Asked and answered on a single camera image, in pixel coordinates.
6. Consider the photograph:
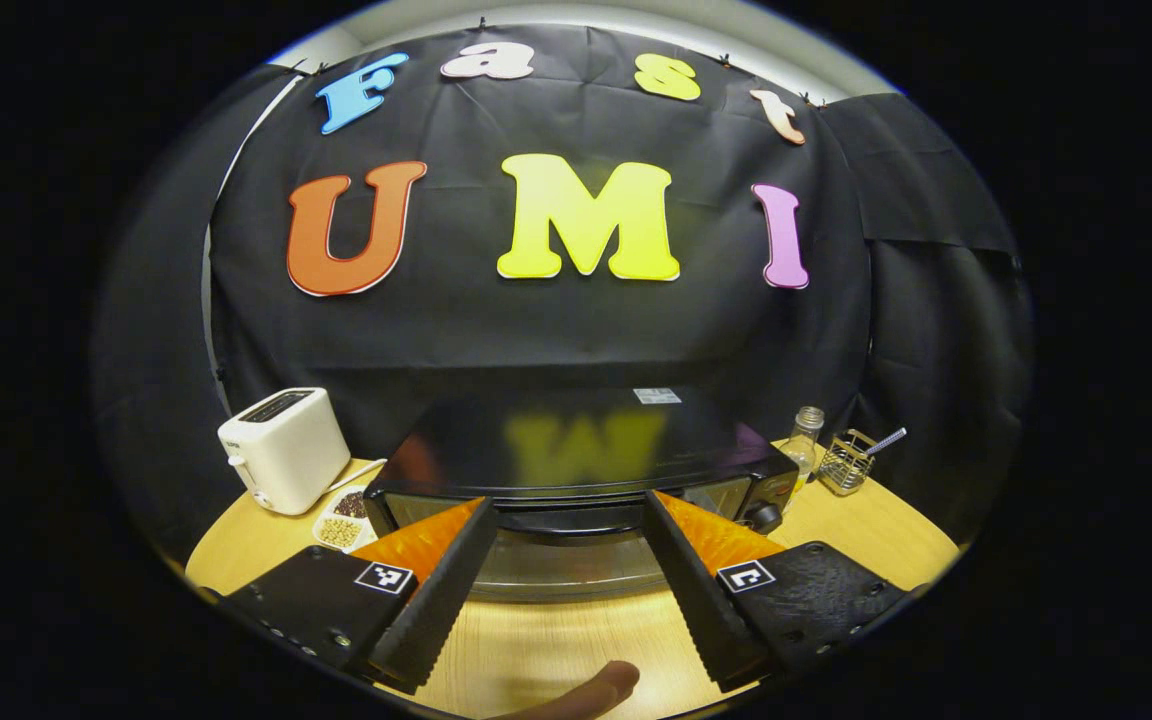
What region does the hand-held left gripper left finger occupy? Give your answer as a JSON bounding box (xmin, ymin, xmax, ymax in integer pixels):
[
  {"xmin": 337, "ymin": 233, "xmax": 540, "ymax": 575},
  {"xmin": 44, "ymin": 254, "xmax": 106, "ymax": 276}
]
[{"xmin": 221, "ymin": 497, "xmax": 499, "ymax": 693}]

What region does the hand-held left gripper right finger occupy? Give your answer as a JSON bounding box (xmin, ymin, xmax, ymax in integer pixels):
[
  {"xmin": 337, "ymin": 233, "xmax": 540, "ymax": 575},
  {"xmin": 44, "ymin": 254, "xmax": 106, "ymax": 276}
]
[{"xmin": 644, "ymin": 490, "xmax": 912, "ymax": 693}]

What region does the black electric oven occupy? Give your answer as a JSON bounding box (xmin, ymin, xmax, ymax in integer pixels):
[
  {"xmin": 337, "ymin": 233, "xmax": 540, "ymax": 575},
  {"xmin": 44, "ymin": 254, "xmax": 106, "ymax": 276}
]
[{"xmin": 363, "ymin": 387, "xmax": 800, "ymax": 604}]

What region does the white divided snack dish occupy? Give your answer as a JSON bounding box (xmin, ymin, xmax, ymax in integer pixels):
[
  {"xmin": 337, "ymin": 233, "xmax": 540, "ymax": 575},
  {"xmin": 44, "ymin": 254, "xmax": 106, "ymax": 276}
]
[{"xmin": 312, "ymin": 484, "xmax": 382, "ymax": 554}]

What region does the clear glass bottle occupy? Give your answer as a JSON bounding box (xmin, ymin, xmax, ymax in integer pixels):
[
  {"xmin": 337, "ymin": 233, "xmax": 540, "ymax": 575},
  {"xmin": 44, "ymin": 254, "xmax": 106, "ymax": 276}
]
[{"xmin": 781, "ymin": 406, "xmax": 827, "ymax": 488}]

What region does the white toaster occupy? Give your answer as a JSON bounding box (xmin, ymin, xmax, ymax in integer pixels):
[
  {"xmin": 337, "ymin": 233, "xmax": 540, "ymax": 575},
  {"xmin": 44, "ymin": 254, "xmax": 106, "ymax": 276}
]
[{"xmin": 217, "ymin": 387, "xmax": 352, "ymax": 517}]

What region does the black backdrop cloth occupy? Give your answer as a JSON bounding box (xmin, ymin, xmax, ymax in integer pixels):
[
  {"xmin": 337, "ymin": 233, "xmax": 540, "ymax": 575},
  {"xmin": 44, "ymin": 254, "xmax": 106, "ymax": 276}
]
[{"xmin": 91, "ymin": 25, "xmax": 1037, "ymax": 561}]

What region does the white toaster power cable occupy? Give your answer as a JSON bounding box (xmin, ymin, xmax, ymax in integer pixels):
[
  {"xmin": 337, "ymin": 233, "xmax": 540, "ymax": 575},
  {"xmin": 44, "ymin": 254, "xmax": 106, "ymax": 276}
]
[{"xmin": 321, "ymin": 457, "xmax": 389, "ymax": 496}]

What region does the metal wire holder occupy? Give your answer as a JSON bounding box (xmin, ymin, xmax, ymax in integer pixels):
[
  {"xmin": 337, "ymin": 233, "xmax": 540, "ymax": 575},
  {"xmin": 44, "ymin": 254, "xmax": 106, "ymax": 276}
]
[{"xmin": 816, "ymin": 429, "xmax": 879, "ymax": 497}]

